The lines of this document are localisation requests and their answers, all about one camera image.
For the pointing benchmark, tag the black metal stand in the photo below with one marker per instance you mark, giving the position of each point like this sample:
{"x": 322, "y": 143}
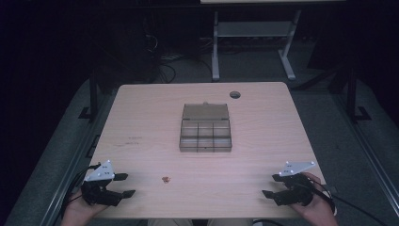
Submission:
{"x": 352, "y": 94}
{"x": 93, "y": 94}

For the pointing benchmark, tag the grey metal floor rail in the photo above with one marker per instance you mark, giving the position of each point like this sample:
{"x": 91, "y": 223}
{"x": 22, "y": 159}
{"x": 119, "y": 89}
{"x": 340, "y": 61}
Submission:
{"x": 72, "y": 169}
{"x": 370, "y": 157}

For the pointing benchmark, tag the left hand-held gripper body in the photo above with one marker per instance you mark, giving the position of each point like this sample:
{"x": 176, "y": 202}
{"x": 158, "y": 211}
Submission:
{"x": 98, "y": 192}

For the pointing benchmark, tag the person's left hand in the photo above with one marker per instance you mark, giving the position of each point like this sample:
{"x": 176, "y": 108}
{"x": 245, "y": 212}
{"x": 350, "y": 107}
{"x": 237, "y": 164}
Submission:
{"x": 76, "y": 213}

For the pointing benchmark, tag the white desk frame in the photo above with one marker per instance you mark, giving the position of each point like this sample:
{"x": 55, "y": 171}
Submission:
{"x": 251, "y": 29}

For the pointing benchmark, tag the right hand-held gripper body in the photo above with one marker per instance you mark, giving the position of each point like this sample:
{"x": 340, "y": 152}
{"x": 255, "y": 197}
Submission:
{"x": 296, "y": 193}

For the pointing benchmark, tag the person's right hand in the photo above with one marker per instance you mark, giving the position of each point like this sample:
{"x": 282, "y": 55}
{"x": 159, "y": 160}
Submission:
{"x": 320, "y": 210}

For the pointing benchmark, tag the small brown item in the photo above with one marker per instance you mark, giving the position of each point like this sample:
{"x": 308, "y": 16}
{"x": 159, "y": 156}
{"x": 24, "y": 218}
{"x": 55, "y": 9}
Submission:
{"x": 166, "y": 179}

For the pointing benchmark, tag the white wristband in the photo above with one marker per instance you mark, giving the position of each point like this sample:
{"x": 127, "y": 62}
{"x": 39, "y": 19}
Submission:
{"x": 333, "y": 207}

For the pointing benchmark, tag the clear plastic compartment box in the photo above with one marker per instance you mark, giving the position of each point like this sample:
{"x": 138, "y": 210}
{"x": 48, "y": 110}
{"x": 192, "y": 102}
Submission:
{"x": 205, "y": 135}

